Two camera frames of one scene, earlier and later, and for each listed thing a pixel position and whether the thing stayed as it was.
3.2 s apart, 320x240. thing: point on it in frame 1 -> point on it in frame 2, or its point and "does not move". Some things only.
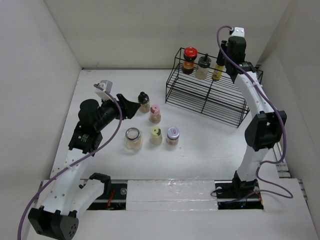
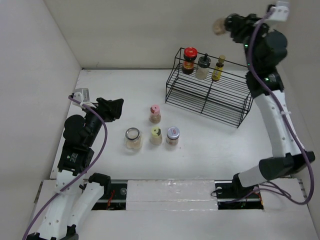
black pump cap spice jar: [143, 99] -> [219, 26]
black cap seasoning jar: [202, 70] does not move
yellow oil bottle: [217, 72] does not move
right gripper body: [223, 56] -> [244, 33]
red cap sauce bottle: [190, 55] does not move
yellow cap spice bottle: [156, 137] does not move
